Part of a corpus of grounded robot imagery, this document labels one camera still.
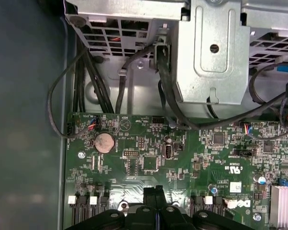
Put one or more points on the green motherboard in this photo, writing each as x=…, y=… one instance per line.
x=189, y=143

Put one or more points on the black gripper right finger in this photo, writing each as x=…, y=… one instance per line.
x=175, y=220

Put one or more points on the silver chipset heat sink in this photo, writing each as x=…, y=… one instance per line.
x=284, y=206

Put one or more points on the RAM slot black latch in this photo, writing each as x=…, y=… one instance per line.
x=83, y=203
x=218, y=202
x=197, y=201
x=103, y=201

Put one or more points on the silver USB port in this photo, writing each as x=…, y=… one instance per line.
x=168, y=151

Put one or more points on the black PC case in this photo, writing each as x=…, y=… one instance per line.
x=26, y=119

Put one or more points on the round coin battery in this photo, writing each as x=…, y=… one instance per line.
x=104, y=142

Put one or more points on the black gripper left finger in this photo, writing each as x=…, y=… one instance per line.
x=134, y=220

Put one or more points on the RAM slot white latch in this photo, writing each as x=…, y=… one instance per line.
x=93, y=200
x=72, y=200
x=209, y=200
x=227, y=204

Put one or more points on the metal drive cage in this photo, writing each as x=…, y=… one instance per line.
x=206, y=79

